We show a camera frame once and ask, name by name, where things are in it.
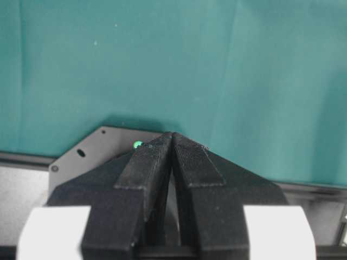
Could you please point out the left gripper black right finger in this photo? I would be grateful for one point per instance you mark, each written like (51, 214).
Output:
(211, 192)

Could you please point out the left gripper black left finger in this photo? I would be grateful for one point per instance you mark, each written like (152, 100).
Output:
(127, 195)

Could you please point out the grey metal base plate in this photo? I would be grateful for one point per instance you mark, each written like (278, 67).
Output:
(94, 150)

